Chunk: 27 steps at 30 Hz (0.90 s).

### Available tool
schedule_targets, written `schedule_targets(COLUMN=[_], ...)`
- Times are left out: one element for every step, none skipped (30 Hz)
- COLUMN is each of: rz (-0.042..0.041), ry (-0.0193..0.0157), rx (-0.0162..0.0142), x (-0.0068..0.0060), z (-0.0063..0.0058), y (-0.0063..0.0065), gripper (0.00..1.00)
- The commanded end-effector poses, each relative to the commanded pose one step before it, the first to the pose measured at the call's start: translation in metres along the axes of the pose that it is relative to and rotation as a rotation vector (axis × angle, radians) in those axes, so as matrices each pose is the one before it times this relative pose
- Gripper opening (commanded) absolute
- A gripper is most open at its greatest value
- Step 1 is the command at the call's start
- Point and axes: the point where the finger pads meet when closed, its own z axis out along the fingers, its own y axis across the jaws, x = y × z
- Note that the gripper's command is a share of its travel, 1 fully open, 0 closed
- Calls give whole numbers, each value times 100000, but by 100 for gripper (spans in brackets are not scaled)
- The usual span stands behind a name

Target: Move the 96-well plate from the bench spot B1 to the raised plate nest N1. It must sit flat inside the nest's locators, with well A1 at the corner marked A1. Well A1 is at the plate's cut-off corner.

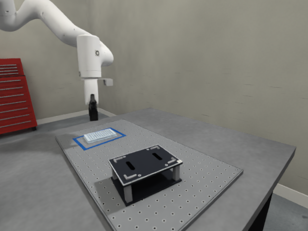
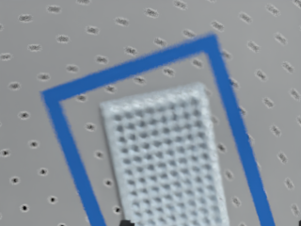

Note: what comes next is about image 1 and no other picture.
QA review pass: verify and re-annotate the black raised plate nest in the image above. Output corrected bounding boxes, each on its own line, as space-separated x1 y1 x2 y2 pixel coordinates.
108 144 183 206

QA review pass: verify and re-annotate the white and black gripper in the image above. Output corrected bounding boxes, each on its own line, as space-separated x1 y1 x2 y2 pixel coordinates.
81 79 99 121

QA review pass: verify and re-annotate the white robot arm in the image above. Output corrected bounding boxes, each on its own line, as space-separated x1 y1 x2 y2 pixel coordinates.
0 0 114 86

